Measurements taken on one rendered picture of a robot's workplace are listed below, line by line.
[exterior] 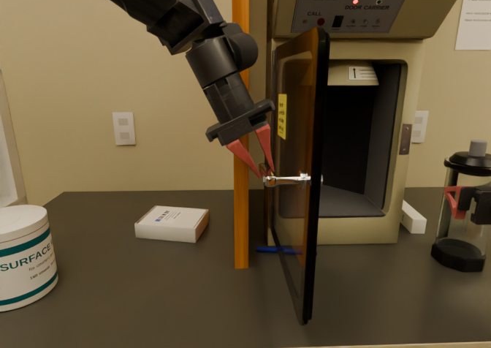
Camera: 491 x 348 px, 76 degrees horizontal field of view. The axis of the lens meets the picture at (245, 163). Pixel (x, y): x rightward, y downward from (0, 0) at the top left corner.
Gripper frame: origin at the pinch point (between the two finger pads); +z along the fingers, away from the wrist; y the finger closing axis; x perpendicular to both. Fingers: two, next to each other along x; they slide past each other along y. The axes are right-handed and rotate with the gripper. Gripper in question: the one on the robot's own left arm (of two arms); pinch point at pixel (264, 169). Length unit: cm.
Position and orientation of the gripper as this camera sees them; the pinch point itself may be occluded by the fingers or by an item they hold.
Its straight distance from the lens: 48.0
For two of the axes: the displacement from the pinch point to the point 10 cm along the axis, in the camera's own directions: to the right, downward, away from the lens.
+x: 0.6, 2.5, -9.7
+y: -9.0, 4.4, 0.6
